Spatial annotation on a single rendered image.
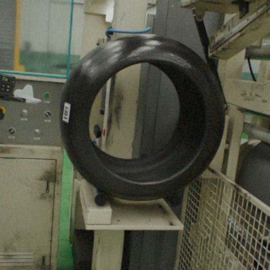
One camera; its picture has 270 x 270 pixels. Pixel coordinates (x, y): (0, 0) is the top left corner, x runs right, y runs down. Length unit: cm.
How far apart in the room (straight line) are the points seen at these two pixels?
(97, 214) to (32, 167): 77
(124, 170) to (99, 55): 55
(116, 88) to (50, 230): 93
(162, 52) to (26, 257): 145
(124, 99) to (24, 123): 63
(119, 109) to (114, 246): 65
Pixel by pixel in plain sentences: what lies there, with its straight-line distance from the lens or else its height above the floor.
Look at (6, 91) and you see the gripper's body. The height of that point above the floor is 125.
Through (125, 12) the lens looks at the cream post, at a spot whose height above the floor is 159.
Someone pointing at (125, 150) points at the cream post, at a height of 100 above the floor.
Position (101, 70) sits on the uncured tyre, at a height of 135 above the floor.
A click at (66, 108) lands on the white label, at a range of 127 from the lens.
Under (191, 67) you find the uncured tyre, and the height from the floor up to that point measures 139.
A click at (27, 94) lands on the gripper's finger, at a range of 136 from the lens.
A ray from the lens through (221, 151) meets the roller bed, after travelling 180.
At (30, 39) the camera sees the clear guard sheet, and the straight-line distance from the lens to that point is 204.
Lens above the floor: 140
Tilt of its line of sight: 11 degrees down
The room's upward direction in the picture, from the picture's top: 6 degrees clockwise
